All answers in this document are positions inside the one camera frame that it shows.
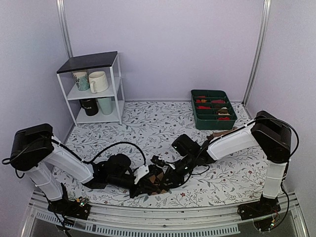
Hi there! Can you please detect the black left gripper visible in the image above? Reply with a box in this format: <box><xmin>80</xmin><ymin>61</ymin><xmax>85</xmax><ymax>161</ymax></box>
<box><xmin>108</xmin><ymin>174</ymin><xmax>156</xmax><ymax>200</ymax></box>

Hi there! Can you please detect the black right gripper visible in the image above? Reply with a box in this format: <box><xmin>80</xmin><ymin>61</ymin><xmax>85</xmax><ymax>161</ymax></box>
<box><xmin>160</xmin><ymin>154</ymin><xmax>197</xmax><ymax>190</ymax></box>

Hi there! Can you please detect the brown tan argyle sock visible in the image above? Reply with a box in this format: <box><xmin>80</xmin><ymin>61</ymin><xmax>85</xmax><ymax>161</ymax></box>
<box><xmin>137</xmin><ymin>164</ymin><xmax>170</xmax><ymax>196</ymax></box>

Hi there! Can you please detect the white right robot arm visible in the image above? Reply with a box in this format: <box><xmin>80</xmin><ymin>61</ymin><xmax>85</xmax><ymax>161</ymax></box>
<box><xmin>161</xmin><ymin>111</ymin><xmax>292</xmax><ymax>215</ymax></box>

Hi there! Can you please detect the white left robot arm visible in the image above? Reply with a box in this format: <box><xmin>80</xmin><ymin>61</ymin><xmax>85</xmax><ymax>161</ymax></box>
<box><xmin>8</xmin><ymin>123</ymin><xmax>149</xmax><ymax>214</ymax></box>

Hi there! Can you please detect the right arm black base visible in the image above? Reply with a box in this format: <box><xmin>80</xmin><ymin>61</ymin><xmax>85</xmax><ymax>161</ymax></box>
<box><xmin>237</xmin><ymin>196</ymin><xmax>281</xmax><ymax>220</ymax></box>

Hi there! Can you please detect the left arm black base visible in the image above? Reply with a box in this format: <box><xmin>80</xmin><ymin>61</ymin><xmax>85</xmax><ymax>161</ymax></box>
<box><xmin>47</xmin><ymin>184</ymin><xmax>91</xmax><ymax>220</ymax></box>

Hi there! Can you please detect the plain brown sock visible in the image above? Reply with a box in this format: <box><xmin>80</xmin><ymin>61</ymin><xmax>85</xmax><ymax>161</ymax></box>
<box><xmin>207</xmin><ymin>126</ymin><xmax>237</xmax><ymax>141</ymax></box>

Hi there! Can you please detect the red rolled sock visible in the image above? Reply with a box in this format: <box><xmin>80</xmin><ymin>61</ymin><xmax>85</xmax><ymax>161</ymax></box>
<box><xmin>196</xmin><ymin>106</ymin><xmax>211</xmax><ymax>110</ymax></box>

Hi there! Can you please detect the green divided organizer tray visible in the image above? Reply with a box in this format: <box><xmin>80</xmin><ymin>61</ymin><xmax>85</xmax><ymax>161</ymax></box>
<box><xmin>191</xmin><ymin>89</ymin><xmax>237</xmax><ymax>130</ymax></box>

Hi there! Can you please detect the brown cream rolled sock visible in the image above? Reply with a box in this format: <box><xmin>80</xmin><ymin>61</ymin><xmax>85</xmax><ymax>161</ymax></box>
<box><xmin>216</xmin><ymin>107</ymin><xmax>230</xmax><ymax>116</ymax></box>

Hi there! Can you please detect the mint green cup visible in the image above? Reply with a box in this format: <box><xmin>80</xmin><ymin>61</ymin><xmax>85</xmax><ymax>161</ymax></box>
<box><xmin>97</xmin><ymin>97</ymin><xmax>113</xmax><ymax>115</ymax></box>

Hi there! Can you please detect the black mug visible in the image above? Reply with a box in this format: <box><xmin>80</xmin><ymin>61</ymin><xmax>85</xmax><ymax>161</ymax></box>
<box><xmin>79</xmin><ymin>98</ymin><xmax>99</xmax><ymax>116</ymax></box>

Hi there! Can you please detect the white shelf black top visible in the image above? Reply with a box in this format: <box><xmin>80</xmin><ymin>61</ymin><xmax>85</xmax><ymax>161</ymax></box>
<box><xmin>56</xmin><ymin>51</ymin><xmax>125</xmax><ymax>125</ymax></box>

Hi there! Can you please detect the cream white mug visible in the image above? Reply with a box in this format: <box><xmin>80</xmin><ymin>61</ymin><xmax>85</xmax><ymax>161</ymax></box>
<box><xmin>88</xmin><ymin>71</ymin><xmax>109</xmax><ymax>94</ymax></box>

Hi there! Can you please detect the teal patterned mug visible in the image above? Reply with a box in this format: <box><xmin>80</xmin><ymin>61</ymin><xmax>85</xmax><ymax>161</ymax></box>
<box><xmin>72</xmin><ymin>71</ymin><xmax>90</xmax><ymax>91</ymax></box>

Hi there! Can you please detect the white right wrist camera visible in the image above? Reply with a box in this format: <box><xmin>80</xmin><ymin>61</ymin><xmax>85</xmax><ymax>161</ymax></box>
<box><xmin>151</xmin><ymin>156</ymin><xmax>176</xmax><ymax>170</ymax></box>

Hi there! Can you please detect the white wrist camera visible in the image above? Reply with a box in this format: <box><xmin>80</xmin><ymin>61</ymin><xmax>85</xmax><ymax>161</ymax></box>
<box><xmin>133</xmin><ymin>164</ymin><xmax>149</xmax><ymax>185</ymax></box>
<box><xmin>151</xmin><ymin>156</ymin><xmax>176</xmax><ymax>170</ymax></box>

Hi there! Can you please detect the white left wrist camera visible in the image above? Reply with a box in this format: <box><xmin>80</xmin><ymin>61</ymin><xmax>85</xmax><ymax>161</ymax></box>
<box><xmin>133</xmin><ymin>164</ymin><xmax>149</xmax><ymax>185</ymax></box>

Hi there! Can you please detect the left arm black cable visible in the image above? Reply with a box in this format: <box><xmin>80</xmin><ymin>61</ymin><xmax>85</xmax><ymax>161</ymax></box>
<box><xmin>82</xmin><ymin>141</ymin><xmax>147</xmax><ymax>168</ymax></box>

